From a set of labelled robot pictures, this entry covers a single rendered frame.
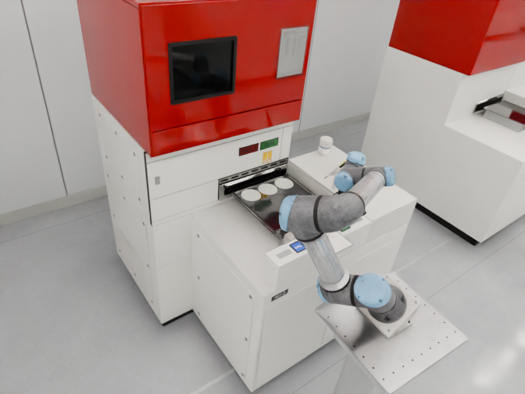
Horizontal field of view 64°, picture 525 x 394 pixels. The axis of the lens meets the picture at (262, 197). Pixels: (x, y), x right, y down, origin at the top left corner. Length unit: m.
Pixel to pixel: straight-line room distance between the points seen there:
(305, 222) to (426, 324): 0.78
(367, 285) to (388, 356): 0.29
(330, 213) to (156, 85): 0.83
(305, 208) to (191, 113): 0.73
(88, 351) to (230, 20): 1.90
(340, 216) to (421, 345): 0.72
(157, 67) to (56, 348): 1.72
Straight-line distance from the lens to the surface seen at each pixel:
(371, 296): 1.53
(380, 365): 1.66
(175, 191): 2.00
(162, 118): 1.72
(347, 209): 1.25
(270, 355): 2.17
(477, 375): 2.90
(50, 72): 3.19
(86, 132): 3.40
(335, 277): 1.52
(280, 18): 1.89
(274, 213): 2.02
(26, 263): 3.26
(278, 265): 1.68
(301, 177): 2.28
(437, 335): 1.83
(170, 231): 2.13
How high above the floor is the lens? 2.14
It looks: 36 degrees down
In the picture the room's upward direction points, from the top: 6 degrees clockwise
